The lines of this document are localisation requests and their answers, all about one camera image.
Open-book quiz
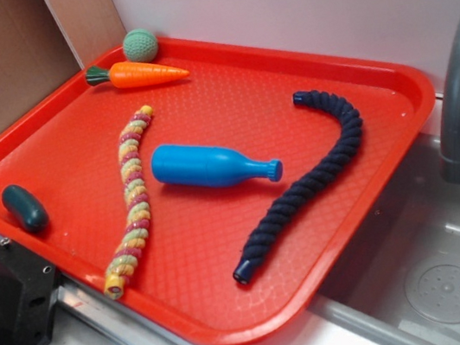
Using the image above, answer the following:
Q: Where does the orange toy carrot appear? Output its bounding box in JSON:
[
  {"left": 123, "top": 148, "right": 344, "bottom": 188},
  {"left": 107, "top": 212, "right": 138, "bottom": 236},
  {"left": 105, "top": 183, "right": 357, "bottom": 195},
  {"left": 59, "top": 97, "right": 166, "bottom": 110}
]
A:
[{"left": 85, "top": 61, "right": 190, "bottom": 89}]

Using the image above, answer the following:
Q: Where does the red plastic tray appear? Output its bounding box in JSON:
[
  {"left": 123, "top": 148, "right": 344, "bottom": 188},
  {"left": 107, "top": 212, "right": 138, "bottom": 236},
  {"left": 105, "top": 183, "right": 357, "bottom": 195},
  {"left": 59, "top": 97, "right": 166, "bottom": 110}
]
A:
[{"left": 0, "top": 38, "right": 435, "bottom": 345}]

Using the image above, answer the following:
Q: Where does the blue plastic toy bottle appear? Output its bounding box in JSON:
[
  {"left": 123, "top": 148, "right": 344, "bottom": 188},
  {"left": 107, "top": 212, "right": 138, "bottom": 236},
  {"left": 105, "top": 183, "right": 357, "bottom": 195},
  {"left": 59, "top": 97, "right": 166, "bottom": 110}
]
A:
[{"left": 150, "top": 144, "right": 284, "bottom": 188}]

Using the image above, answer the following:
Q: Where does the green knitted ball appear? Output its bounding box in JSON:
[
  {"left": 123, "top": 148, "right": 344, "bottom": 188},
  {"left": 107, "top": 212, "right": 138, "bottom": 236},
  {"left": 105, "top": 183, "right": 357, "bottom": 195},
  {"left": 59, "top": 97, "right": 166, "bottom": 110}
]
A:
[{"left": 123, "top": 29, "right": 159, "bottom": 63}]

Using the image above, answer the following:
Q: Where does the dark green toy cucumber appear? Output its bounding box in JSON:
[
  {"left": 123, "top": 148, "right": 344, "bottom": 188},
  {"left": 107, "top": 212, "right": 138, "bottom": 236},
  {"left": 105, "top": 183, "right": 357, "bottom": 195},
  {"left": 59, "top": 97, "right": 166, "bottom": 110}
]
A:
[{"left": 1, "top": 184, "right": 50, "bottom": 233}]

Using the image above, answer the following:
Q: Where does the grey plastic sink basin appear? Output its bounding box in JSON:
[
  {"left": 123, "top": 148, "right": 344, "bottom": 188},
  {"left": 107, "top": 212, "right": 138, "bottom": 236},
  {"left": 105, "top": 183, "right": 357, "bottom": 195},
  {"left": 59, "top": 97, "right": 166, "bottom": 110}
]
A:
[{"left": 310, "top": 135, "right": 460, "bottom": 345}]

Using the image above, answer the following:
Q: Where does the multicolour twisted rope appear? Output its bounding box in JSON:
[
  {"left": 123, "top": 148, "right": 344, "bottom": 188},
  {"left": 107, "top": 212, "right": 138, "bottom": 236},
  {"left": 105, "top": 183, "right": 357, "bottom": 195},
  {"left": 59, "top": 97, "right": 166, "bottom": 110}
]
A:
[{"left": 76, "top": 103, "right": 183, "bottom": 302}]

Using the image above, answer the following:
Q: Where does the dark blue twisted rope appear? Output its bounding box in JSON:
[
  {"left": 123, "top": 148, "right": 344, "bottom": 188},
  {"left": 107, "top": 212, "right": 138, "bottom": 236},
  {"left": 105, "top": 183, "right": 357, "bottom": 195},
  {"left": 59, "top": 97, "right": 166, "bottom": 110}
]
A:
[{"left": 206, "top": 81, "right": 386, "bottom": 287}]

